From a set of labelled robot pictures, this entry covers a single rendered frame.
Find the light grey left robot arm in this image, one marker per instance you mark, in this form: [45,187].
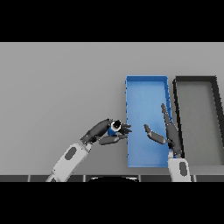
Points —
[68,159]

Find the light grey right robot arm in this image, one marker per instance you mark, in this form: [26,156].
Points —
[179,169]

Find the blue bin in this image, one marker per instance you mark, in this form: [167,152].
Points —
[145,116]

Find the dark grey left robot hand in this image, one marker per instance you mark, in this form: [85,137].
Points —
[97,131]

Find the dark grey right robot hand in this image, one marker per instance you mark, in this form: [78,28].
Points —
[173,134]

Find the dark grey bin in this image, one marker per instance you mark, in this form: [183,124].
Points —
[198,122]

